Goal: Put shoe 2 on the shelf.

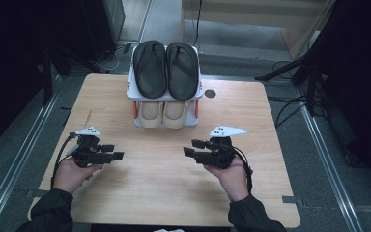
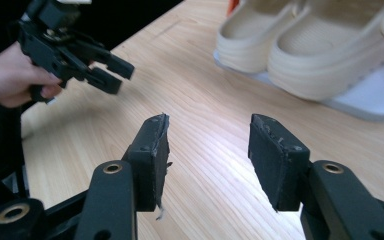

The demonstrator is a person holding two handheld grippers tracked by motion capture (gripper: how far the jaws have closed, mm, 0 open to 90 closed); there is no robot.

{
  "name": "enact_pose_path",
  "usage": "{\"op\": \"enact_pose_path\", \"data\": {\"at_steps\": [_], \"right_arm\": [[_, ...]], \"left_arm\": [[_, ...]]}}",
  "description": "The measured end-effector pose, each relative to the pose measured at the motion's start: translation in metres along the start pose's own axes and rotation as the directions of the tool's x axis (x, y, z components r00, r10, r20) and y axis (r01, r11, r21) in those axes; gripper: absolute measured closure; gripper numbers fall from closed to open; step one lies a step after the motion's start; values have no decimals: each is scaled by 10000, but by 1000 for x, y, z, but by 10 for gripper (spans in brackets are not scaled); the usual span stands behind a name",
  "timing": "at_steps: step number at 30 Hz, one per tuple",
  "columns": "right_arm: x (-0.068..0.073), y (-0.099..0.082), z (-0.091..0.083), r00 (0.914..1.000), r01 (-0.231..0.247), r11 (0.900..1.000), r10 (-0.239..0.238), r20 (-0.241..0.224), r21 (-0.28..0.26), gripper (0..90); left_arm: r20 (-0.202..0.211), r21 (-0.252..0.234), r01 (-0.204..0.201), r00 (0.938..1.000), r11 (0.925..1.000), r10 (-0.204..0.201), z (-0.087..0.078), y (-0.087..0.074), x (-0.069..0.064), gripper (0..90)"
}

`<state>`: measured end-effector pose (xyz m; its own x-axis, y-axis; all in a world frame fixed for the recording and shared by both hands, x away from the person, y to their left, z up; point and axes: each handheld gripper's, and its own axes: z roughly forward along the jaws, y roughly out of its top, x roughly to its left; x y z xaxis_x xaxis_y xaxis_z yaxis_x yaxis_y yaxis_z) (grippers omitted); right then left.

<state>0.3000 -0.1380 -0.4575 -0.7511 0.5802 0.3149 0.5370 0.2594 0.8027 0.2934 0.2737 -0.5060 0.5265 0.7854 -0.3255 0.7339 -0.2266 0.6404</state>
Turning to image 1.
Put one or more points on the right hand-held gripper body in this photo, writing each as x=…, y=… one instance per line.
x=220, y=151

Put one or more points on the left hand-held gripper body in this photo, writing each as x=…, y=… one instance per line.
x=88, y=151

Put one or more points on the cream perforated clog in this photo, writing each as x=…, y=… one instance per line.
x=149, y=114
x=175, y=114

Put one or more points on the white two-tier shoe rack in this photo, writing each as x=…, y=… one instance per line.
x=199, y=93

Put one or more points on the black flip-flop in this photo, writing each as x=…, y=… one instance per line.
x=183, y=72
x=149, y=71

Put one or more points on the person's left hand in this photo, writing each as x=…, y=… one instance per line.
x=72, y=174

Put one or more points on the person's right hand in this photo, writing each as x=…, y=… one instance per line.
x=233, y=180

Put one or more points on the round black table grommet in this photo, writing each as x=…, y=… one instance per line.
x=210, y=93

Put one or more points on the grey tape strip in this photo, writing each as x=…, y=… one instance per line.
x=291, y=199
x=35, y=193

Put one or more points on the black metal stand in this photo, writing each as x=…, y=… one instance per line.
x=47, y=83

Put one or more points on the white crumpled cloth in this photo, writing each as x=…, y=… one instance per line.
x=169, y=230

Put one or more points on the dark cabinet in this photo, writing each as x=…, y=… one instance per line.
x=99, y=29

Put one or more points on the black tripod stand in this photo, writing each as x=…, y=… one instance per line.
x=302, y=64

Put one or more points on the dark curtain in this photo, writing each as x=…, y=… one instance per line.
x=6, y=64
x=360, y=80

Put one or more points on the metal floor rail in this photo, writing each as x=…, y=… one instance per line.
x=327, y=161
x=21, y=161

